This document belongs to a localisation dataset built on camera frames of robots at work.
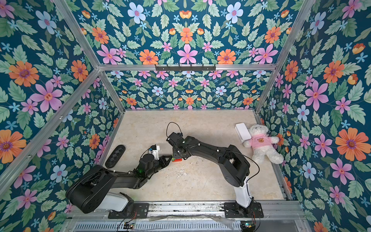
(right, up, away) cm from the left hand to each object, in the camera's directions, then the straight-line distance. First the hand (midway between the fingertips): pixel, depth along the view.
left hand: (173, 157), depth 88 cm
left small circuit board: (-20, -31, -16) cm, 40 cm away
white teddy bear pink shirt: (+56, +8, +2) cm, 57 cm away
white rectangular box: (+48, +15, +13) cm, 52 cm away
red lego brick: (+2, -2, +3) cm, 4 cm away
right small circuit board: (+40, -31, -16) cm, 53 cm away
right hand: (+3, +2, 0) cm, 4 cm away
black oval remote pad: (-38, 0, +3) cm, 38 cm away
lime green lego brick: (0, -1, -1) cm, 1 cm away
